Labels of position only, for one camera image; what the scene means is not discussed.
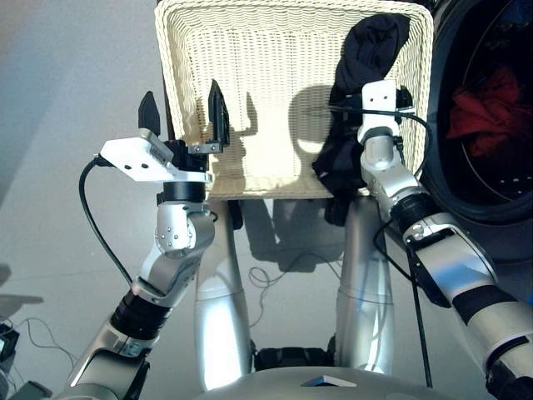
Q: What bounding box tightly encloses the black garment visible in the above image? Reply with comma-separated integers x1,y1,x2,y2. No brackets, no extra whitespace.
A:
311,11,414,227

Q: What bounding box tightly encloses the orange-red garment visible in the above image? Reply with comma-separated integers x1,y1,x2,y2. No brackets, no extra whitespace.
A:
445,63,533,158

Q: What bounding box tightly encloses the pale woven basket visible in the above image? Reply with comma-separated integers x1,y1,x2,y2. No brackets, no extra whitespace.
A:
153,0,437,202

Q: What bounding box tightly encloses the grey washing machine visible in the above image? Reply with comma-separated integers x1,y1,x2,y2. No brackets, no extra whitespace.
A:
415,0,533,302

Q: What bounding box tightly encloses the small black device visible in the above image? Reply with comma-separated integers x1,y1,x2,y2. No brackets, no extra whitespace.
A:
0,319,21,363

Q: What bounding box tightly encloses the silver robot torso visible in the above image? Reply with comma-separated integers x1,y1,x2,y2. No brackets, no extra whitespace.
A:
194,344,460,400

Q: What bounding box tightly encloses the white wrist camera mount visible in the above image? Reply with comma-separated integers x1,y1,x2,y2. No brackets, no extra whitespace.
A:
356,78,400,143
99,127,214,185

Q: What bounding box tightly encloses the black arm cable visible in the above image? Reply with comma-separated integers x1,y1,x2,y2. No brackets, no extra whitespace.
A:
331,105,435,389
77,155,135,288

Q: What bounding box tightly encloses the thin pale floor cable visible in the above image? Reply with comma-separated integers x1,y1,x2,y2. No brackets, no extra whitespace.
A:
247,248,347,331
15,317,81,368

